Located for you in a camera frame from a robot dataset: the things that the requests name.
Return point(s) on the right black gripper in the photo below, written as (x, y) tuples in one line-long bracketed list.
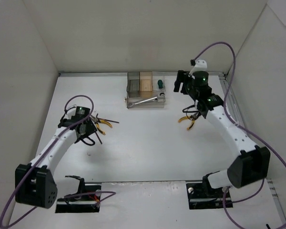
[(181, 79)]

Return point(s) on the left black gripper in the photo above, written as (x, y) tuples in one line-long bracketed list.
[(90, 127)]

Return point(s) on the yellow handled needle-nose pliers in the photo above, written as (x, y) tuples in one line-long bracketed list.
[(97, 121)]

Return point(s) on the green handled stubby screwdriver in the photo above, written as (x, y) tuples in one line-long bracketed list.
[(160, 84)]

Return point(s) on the silver ratchet wrench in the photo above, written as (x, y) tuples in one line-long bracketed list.
[(155, 98)]

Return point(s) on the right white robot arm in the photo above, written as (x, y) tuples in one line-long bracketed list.
[(250, 162)]

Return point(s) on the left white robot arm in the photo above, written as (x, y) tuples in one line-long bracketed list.
[(34, 181)]

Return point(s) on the dark hex key on table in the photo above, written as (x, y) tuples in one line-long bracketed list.
[(111, 121)]

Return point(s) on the clear small plastic bin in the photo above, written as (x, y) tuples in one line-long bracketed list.
[(155, 77)]

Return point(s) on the amber plastic bin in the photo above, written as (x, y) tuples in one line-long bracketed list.
[(146, 84)]

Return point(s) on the grey smoked plastic bin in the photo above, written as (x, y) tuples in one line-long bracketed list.
[(133, 84)]

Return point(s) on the clear long plastic bin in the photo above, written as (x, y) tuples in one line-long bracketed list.
[(149, 105)]

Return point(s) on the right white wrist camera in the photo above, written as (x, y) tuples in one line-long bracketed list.
[(198, 65)]

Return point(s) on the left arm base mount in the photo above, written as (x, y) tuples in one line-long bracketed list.
[(80, 204)]

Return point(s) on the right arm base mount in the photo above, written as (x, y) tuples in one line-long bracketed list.
[(200, 199)]

